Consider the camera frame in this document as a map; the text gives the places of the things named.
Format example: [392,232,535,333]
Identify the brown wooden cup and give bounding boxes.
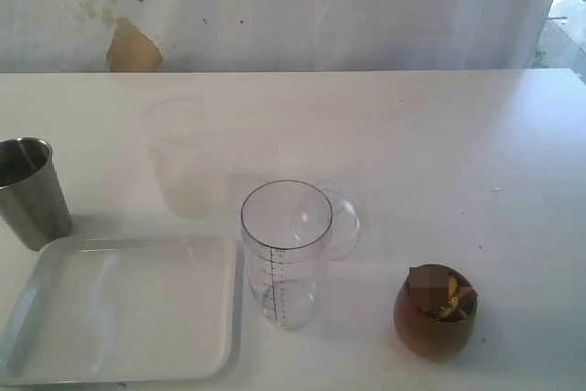
[394,264,478,361]

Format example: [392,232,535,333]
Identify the stainless steel cup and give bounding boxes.
[1,137,72,251]

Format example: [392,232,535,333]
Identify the clear measuring cylinder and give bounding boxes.
[240,179,333,330]

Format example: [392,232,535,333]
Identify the clear dome strainer lid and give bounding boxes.
[291,179,361,260]

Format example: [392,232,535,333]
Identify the translucent plastic container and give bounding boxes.
[140,95,226,219]

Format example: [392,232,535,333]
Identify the white rectangular tray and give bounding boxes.
[1,236,237,386]

